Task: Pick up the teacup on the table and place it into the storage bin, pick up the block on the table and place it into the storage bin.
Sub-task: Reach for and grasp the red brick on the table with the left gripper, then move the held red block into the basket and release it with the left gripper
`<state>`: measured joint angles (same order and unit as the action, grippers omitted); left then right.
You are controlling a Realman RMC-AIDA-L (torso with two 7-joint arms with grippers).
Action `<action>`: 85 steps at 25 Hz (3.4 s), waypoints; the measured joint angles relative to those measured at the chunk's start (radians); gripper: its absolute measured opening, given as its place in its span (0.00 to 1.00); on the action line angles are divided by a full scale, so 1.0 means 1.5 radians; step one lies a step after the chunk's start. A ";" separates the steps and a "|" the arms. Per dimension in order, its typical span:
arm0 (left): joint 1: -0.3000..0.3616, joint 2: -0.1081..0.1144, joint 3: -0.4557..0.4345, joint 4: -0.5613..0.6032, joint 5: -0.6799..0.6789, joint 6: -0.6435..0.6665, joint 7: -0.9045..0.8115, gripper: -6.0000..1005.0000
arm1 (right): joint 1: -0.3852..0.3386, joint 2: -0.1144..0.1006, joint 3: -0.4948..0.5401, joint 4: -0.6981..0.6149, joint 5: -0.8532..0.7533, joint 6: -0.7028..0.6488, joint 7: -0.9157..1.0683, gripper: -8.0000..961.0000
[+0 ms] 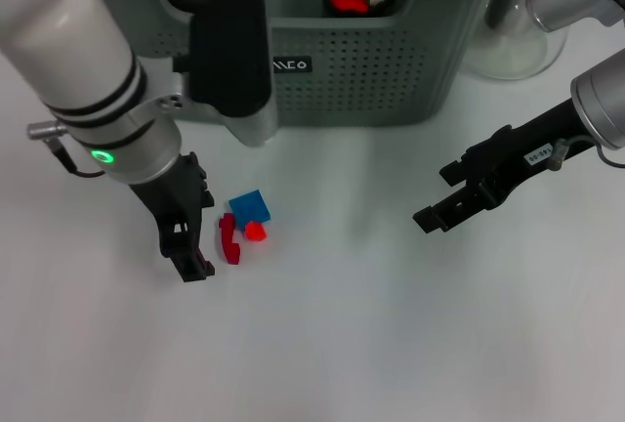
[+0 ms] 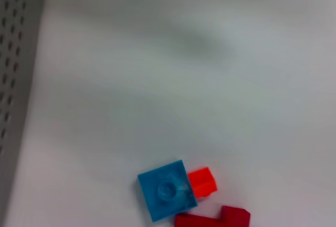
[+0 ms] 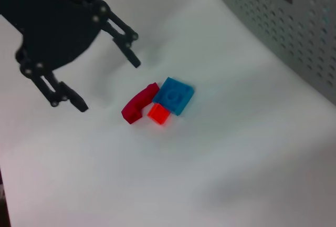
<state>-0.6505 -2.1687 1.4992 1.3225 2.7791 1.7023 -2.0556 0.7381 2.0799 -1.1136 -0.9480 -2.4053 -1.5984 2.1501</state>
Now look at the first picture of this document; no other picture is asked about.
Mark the bright red sloped brick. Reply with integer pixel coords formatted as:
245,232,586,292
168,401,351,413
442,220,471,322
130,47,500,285
330,0,370,14

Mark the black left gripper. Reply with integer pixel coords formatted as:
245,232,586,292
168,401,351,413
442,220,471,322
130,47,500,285
127,150,216,284

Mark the glass carafe with black lid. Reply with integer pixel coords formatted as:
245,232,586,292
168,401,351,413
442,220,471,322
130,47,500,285
461,0,572,82

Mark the grey perforated storage bin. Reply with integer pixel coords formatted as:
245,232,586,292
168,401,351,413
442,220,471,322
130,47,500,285
82,0,514,129

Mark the blue square plate brick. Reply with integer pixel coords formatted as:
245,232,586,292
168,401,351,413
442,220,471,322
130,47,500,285
228,189,272,224

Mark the right arm cable with plug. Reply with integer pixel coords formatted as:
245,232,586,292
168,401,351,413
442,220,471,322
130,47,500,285
546,137,625,170

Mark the small red brick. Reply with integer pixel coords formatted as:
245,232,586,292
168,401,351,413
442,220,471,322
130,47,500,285
243,220,268,242

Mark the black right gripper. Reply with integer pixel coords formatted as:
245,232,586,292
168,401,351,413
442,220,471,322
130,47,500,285
412,97,600,235

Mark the black cable with silver plug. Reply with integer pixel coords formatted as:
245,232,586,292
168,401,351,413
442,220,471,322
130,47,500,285
26,118,106,180

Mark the dark red curved brick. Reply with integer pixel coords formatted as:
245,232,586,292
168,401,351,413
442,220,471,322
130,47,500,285
218,212,243,266

